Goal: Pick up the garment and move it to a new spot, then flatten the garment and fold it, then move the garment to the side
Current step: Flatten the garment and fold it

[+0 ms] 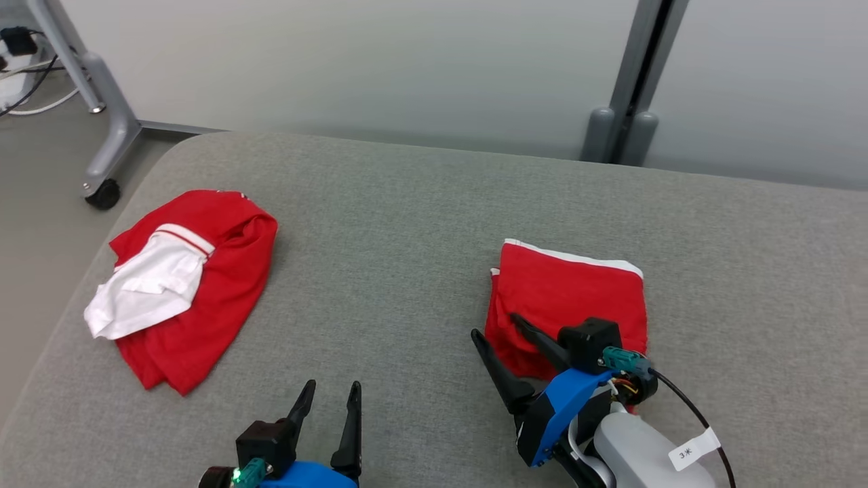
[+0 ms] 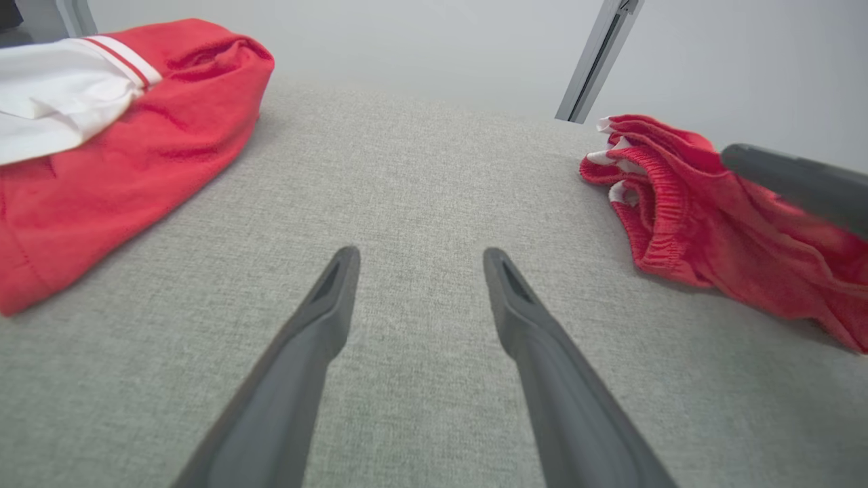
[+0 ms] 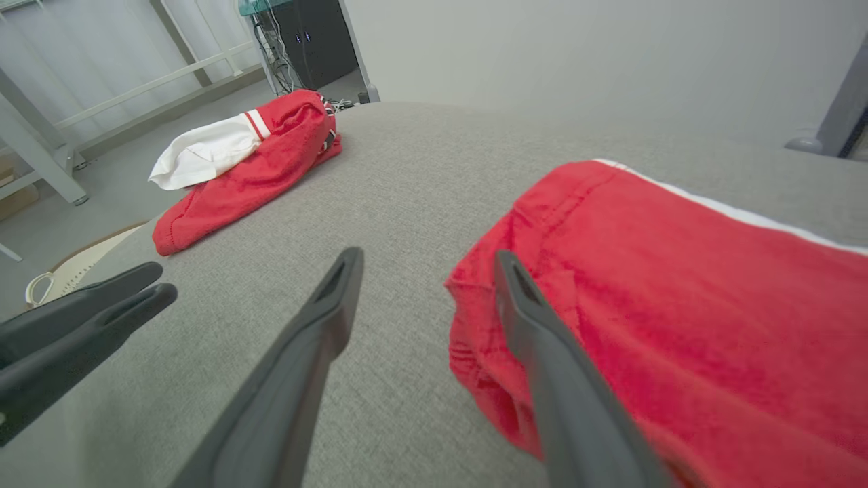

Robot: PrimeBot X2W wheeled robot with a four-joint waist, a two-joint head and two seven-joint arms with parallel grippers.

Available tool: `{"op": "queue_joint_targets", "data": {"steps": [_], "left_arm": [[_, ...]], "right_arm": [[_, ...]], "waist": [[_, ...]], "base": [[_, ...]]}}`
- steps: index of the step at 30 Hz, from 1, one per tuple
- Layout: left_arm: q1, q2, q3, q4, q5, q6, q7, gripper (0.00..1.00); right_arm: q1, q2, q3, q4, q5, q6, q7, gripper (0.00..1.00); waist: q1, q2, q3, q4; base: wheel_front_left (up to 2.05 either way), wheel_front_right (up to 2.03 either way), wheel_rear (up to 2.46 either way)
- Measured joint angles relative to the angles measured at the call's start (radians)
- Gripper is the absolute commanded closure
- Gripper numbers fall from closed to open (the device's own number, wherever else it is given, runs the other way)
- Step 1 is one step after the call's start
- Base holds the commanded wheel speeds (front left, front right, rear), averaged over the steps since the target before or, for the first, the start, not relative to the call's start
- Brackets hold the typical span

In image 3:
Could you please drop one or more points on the white partition post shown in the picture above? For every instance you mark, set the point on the white partition post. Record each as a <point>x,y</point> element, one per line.
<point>359,61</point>

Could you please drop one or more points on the red white basketball jersey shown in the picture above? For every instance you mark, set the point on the red white basketball jersey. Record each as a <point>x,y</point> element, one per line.
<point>271,163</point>

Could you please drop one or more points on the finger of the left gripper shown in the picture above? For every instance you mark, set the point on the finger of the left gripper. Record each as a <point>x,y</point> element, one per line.
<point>68,366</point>
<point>68,315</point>

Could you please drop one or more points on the red shorts white stripe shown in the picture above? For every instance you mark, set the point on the red shorts white stripe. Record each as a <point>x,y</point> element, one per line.
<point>712,325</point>

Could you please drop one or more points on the black cabinet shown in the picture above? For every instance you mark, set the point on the black cabinet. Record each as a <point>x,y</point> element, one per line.
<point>319,41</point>

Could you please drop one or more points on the grey stand post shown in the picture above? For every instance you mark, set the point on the grey stand post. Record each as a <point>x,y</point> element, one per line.
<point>847,108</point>

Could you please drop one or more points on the white metal rack frame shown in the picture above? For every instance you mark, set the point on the white metal rack frame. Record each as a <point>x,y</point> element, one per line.
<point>41,149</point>

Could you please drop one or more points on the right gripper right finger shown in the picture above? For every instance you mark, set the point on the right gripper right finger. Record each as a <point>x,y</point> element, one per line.
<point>576,407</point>

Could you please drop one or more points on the grey fabric sofa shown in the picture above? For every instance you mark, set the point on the grey fabric sofa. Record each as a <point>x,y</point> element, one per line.
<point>407,176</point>

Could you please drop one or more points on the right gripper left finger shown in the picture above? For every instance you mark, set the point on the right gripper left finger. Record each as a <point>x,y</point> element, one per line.
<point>285,393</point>

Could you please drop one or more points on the cream laundry basket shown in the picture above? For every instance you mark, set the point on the cream laundry basket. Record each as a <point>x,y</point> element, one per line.
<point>74,268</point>

